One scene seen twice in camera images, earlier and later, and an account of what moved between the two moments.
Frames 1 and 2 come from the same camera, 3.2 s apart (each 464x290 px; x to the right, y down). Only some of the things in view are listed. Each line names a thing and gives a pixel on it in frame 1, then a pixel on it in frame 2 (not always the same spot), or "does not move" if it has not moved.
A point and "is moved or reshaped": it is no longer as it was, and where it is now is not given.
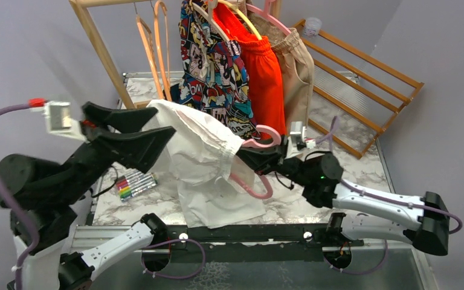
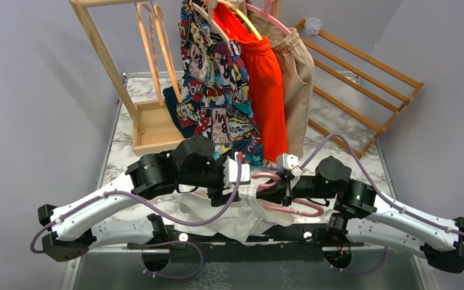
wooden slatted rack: x=310 y=26 does not move
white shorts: x=217 y=186 is moved or reshaped
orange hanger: x=159 y=6 → x=169 y=51
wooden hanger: x=212 y=4 does not move
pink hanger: x=268 y=136 → x=297 y=210
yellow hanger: x=236 y=9 does not move
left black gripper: x=140 y=149 → x=216 y=195
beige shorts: x=297 y=70 does not move
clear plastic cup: x=312 y=26 does not move
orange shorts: x=263 y=71 does not move
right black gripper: x=262 y=160 → x=282 y=191
